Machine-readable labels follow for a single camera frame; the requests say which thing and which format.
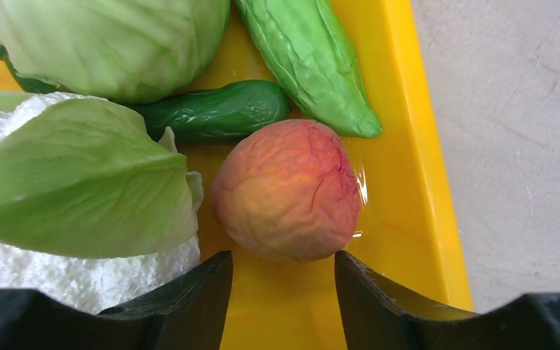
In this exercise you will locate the dark green toy cucumber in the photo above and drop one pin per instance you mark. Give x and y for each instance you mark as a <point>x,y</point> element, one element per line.
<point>212,113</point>

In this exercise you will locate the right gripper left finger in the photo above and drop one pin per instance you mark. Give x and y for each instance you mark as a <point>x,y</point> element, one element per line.
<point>186,313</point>

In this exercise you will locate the green toy cabbage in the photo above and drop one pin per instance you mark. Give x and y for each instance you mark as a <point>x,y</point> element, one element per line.
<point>128,51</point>

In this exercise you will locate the yellow plastic bin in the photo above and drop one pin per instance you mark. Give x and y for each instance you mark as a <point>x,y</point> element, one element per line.
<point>407,229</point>

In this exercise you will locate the green toy leaf vegetable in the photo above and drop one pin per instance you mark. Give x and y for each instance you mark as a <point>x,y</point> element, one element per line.
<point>307,50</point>

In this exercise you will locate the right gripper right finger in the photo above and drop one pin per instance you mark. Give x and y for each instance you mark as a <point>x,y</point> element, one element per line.
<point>379,313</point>

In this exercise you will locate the white toy cauliflower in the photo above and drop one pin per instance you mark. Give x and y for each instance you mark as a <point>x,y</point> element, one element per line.
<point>93,210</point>

